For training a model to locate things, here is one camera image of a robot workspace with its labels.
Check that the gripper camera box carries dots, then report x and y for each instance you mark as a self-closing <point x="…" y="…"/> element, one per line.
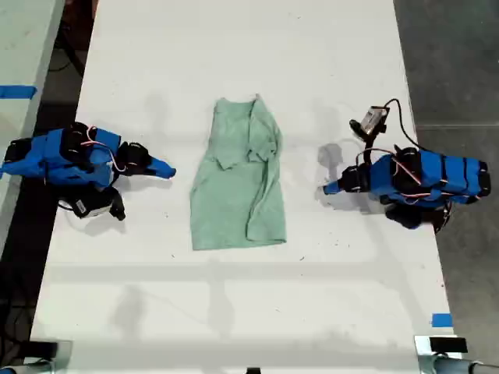
<point x="91" y="205"/>
<point x="373" y="118"/>

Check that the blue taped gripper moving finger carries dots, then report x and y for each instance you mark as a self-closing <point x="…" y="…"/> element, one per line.
<point x="334" y="191"/>
<point x="158" y="174"/>

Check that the silver mounting plate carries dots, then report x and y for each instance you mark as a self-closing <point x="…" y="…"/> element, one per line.
<point x="422" y="356"/>

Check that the black clamp block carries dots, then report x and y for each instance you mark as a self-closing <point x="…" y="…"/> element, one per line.
<point x="447" y="345"/>
<point x="44" y="349"/>

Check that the black camera stalk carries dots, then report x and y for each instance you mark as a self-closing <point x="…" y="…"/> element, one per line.
<point x="368" y="138"/>
<point x="117" y="204"/>

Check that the long blue tape strip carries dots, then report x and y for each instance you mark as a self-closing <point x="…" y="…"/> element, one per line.
<point x="17" y="91"/>

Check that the short blue tape strip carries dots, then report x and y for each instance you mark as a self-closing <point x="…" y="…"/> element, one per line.
<point x="442" y="320"/>

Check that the grey metal pipe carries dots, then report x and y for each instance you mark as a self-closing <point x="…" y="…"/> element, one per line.
<point x="464" y="367"/>
<point x="27" y="368"/>

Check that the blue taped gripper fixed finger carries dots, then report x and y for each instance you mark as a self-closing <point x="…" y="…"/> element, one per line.
<point x="333" y="184"/>
<point x="161" y="164"/>

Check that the small black edge block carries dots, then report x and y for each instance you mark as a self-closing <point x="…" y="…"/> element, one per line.
<point x="253" y="370"/>

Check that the pale green t-shirt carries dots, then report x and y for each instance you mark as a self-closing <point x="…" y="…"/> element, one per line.
<point x="238" y="179"/>

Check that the blue and black robot arm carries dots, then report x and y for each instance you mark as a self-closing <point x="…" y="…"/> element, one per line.
<point x="429" y="175"/>
<point x="50" y="156"/>

